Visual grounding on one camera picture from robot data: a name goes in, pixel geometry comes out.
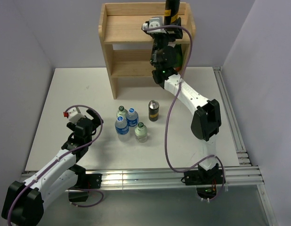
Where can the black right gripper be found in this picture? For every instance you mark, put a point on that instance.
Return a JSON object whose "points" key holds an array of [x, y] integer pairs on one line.
{"points": [[168, 30]]}

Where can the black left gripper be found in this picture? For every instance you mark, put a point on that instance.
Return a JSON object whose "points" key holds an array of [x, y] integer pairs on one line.
{"points": [[88, 120]]}

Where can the black can yellow label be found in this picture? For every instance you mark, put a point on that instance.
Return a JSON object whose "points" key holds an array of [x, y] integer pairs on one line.
{"points": [[153, 110]]}

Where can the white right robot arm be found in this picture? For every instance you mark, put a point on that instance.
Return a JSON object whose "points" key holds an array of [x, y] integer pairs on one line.
{"points": [[206, 113]]}

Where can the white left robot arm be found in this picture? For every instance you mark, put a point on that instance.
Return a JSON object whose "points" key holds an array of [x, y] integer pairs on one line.
{"points": [[26, 201]]}

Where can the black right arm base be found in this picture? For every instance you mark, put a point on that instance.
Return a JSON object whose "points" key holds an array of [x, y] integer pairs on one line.
{"points": [[209, 184]]}

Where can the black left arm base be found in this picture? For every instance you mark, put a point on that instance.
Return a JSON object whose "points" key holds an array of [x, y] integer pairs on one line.
{"points": [[84, 181]]}

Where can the wooden shelf unit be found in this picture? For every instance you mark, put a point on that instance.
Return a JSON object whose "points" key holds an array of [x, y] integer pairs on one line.
{"points": [[127, 48]]}

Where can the rear glass bottle green cap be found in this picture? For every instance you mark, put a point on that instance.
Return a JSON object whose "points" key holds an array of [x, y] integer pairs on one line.
{"points": [[121, 112]]}

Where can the clear water bottle blue label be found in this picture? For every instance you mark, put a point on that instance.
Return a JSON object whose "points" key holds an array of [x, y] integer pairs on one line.
{"points": [[122, 129]]}

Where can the dark green bottle yellow label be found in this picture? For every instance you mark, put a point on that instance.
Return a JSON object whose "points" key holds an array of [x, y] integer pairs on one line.
{"points": [[179, 57]]}

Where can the rear water bottle blue label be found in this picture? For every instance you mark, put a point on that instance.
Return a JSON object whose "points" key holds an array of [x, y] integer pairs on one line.
{"points": [[132, 118]]}

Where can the clear glass bottle green cap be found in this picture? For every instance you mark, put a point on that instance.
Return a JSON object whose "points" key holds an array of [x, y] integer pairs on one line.
{"points": [[141, 132]]}

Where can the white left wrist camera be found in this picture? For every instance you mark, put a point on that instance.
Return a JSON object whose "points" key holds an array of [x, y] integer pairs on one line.
{"points": [[73, 115]]}

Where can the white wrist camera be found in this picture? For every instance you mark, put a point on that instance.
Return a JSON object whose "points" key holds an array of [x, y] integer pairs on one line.
{"points": [[153, 25], [73, 115]]}

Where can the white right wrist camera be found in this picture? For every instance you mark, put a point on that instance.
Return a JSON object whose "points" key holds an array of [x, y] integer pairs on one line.
{"points": [[153, 25]]}

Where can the aluminium rail frame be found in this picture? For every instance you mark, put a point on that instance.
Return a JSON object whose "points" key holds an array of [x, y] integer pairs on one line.
{"points": [[151, 173]]}

